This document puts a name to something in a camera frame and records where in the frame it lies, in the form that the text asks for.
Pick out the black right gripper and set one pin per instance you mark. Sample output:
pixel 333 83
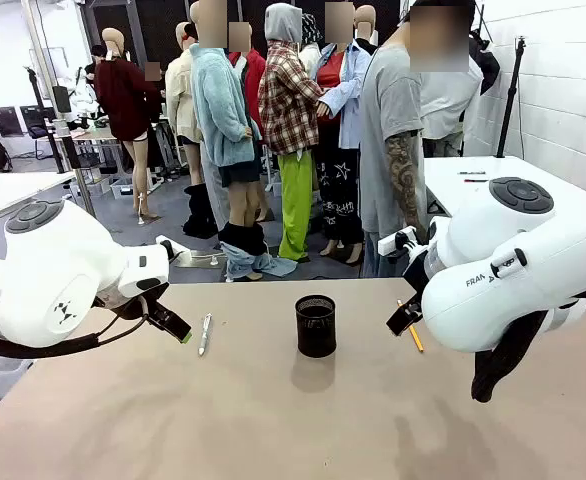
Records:
pixel 414 272

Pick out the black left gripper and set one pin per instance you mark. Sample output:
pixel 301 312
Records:
pixel 133 307

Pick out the yellow pencil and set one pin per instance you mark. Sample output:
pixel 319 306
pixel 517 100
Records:
pixel 416 339

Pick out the white pen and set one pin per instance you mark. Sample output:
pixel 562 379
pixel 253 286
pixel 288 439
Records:
pixel 204 334

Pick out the tattooed right forearm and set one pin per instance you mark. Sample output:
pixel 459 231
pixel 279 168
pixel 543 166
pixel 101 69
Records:
pixel 404 175

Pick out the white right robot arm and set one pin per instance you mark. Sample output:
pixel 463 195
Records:
pixel 498 300

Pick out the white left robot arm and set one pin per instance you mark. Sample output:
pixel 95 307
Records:
pixel 48 270

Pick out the black mesh pen holder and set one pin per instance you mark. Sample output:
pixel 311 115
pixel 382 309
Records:
pixel 316 330

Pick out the white side table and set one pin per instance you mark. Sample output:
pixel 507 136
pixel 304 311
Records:
pixel 448 192

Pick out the grey storage bin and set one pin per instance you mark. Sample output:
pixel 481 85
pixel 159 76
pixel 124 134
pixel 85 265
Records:
pixel 122 189

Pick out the red marker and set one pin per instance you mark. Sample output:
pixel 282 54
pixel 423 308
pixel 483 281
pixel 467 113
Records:
pixel 476 180

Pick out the black marker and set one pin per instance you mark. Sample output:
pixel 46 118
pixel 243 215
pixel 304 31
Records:
pixel 471 173

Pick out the white work table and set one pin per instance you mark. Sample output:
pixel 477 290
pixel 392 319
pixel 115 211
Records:
pixel 13 189

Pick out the mannequin in white shirt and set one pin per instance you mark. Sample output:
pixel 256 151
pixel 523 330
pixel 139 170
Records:
pixel 448 110

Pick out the mannequin in blue fleece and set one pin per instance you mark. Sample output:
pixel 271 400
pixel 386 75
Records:
pixel 218 110

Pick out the person in gray t-shirt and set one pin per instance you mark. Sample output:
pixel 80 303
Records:
pixel 383 100

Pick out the mannequin in cream jacket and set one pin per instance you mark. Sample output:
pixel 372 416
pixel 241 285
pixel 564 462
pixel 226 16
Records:
pixel 178 100

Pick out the mannequin in light blue shirt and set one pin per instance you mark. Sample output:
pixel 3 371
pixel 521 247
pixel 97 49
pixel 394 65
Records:
pixel 345 100

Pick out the mannequin in maroon sweater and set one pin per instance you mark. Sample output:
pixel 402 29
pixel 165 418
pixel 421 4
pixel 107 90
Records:
pixel 123 100

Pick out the black office chair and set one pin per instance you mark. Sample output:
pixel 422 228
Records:
pixel 37 131

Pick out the black tripod stand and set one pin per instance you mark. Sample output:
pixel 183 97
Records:
pixel 512 100

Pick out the mannequin in plaid hooded shirt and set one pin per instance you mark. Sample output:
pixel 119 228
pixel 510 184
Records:
pixel 288 100

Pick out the thin black light stand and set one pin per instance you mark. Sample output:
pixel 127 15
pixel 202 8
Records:
pixel 40 107

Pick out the mannequin in red jacket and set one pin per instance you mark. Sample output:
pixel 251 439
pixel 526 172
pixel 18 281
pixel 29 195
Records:
pixel 254 75

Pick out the mannequin in black jacket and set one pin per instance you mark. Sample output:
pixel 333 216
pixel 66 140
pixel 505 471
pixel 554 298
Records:
pixel 488 65

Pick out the background person black hair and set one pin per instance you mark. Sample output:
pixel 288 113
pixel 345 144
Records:
pixel 95 55

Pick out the mannequin with patterned hood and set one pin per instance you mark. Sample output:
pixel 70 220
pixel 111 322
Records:
pixel 311 30

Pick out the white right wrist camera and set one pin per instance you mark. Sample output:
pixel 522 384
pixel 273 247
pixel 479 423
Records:
pixel 390 242

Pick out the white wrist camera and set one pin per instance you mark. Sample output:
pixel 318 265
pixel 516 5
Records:
pixel 167 246
pixel 390 242

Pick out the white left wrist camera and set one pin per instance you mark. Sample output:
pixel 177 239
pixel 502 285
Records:
pixel 167 246

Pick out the aluminium frame post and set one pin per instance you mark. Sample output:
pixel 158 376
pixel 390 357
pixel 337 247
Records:
pixel 81 186

